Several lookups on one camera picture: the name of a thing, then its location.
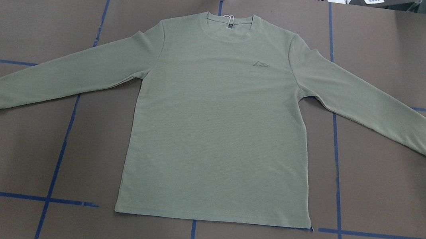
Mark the olive green long-sleeve shirt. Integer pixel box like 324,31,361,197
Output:
0,12,426,229

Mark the black box with label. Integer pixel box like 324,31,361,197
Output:
348,0,421,12

